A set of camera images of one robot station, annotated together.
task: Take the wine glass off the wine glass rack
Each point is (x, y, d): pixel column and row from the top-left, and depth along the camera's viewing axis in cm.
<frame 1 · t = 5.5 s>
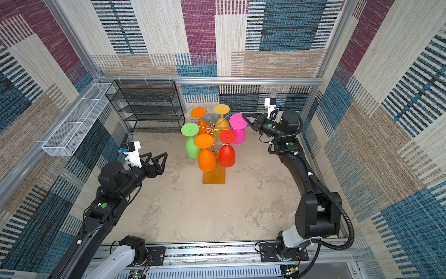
left hand: (158, 151, 68), fingers open
right hand: (241, 117, 72), fingers closed
red wine glass: (226, 154, 78), point 26 cm above the table
green wine glass: (191, 129, 76), point 34 cm above the table
front orange wine glass: (207, 159, 77), point 25 cm above the table

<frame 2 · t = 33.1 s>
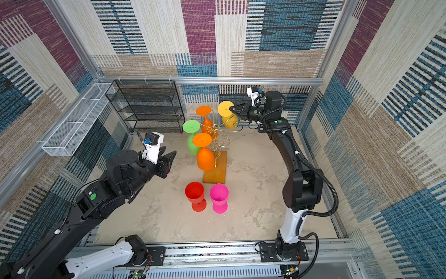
left hand: (169, 147, 62), fingers open
right hand: (228, 110, 76), fingers closed
red wine glass: (194, 192, 78), point 15 cm above the table
pink wine glass: (218, 194, 76), point 16 cm above the table
the other named things where they were.

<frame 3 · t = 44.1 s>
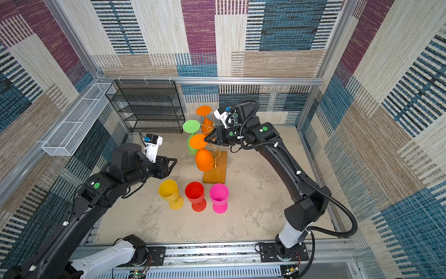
left hand: (171, 156, 66), fingers open
right hand: (206, 143, 67), fingers open
yellow wine glass: (169, 190, 84), point 10 cm above the table
the other named things where they were.

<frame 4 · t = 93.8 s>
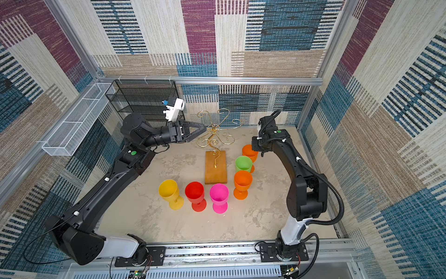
left hand: (203, 128, 53), fingers open
right hand: (256, 147, 89), fingers open
green wine glass: (243, 163, 93), point 10 cm above the table
front orange wine glass: (243, 180, 86), point 11 cm above the table
the other named things where they were.

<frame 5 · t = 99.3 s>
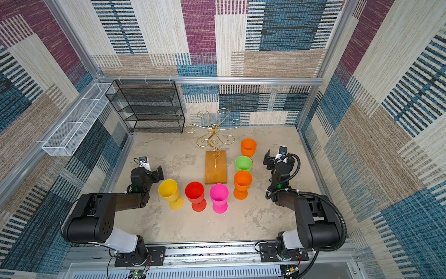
left hand: (150, 165, 93), fingers open
right hand: (277, 153, 89), fingers open
the named things where they were.

